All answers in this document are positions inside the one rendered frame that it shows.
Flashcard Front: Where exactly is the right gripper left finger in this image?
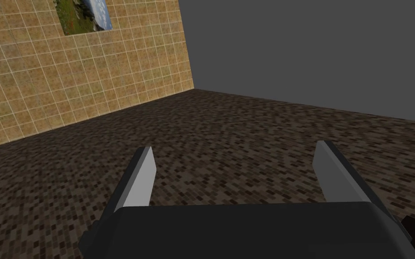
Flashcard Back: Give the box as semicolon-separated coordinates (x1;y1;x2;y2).
104;145;158;216

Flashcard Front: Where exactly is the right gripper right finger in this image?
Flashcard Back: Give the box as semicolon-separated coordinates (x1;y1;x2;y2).
311;139;389;213

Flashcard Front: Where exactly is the landscape picture on wall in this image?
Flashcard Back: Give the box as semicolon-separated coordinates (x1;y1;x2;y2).
53;0;114;36

